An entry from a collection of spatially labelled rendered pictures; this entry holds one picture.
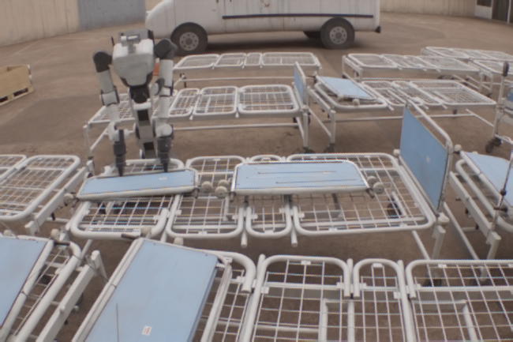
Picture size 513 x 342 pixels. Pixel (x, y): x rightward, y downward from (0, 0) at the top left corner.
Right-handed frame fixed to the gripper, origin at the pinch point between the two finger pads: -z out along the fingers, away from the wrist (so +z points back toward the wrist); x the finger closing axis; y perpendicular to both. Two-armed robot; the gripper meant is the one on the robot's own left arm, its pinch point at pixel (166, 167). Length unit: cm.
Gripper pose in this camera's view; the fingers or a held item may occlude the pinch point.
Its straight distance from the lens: 258.5
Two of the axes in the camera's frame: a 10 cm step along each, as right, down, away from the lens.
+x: -0.8, -1.0, 9.9
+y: -9.9, 0.8, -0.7
